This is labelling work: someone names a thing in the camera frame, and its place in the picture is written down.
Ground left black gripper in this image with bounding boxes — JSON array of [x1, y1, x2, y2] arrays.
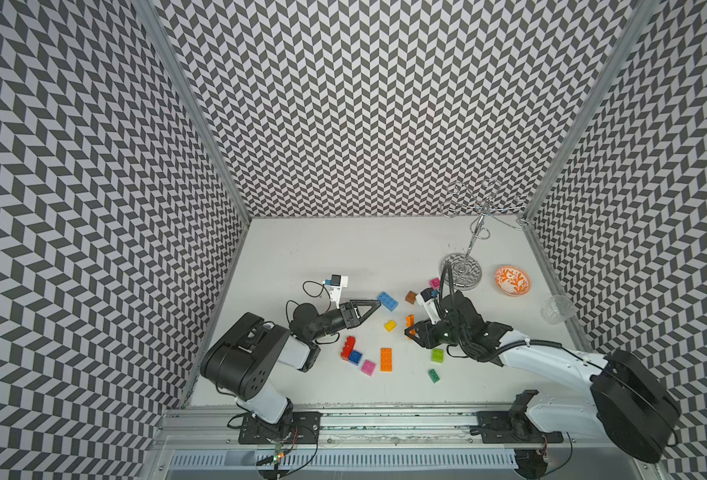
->
[[310, 300, 381, 341]]

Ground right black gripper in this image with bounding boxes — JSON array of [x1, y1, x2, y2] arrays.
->
[[402, 317, 467, 350]]

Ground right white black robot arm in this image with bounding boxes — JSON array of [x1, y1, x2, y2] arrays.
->
[[405, 291, 681, 463]]

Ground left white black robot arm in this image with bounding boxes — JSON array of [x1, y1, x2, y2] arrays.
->
[[200, 300, 381, 425]]

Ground light blue lego plate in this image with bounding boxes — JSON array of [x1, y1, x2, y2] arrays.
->
[[377, 292, 399, 312]]

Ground orange long lego brick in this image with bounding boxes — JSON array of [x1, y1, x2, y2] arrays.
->
[[381, 348, 393, 372]]

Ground red stacked lego brick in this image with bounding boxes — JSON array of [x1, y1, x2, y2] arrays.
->
[[341, 336, 355, 360]]

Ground lime green lego brick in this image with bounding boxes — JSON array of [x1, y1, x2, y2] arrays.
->
[[431, 349, 445, 364]]

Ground blue small lego brick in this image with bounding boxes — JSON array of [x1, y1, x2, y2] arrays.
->
[[349, 350, 363, 365]]

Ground pink lego brick near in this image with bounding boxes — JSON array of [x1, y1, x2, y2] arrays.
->
[[361, 360, 377, 376]]

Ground dark green lego brick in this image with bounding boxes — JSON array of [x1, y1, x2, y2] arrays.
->
[[427, 369, 441, 383]]

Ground silver metal jewelry stand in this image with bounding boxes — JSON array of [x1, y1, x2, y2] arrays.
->
[[441, 180, 527, 291]]

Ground orange patterned small plate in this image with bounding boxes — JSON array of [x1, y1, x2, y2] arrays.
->
[[495, 265, 531, 297]]

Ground clear glass cup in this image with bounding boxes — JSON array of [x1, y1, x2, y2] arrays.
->
[[541, 295, 577, 325]]

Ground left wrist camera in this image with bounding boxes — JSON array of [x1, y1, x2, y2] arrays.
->
[[325, 274, 349, 308]]

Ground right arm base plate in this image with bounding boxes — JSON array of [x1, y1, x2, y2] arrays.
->
[[469, 411, 565, 445]]

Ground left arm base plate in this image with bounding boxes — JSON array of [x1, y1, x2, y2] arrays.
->
[[239, 411, 323, 445]]

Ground white ribbed cable duct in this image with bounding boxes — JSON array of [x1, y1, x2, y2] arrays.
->
[[171, 449, 517, 471]]

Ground aluminium front rail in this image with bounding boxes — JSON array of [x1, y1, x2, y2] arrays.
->
[[152, 407, 655, 450]]

